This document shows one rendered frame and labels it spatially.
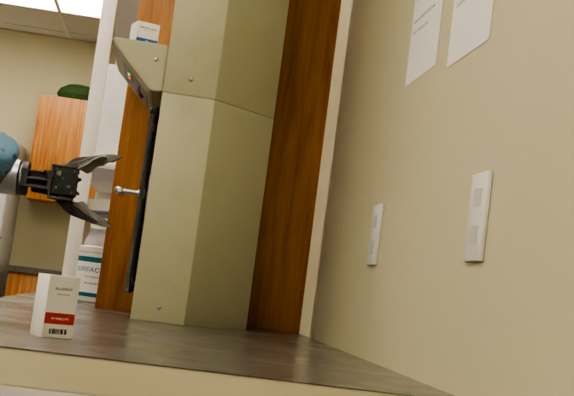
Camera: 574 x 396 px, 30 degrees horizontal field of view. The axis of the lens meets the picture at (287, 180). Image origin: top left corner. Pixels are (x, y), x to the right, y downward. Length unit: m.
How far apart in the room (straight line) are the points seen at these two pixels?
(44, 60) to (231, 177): 5.74
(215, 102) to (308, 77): 0.46
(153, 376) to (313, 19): 1.64
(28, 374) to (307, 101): 1.59
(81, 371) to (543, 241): 0.51
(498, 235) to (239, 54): 1.12
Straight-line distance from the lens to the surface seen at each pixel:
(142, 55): 2.25
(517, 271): 1.22
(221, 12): 2.28
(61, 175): 2.26
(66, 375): 1.17
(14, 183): 2.28
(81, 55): 7.94
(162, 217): 2.21
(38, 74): 7.94
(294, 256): 2.60
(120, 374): 1.17
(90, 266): 2.90
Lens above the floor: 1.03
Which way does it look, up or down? 6 degrees up
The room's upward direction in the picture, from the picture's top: 7 degrees clockwise
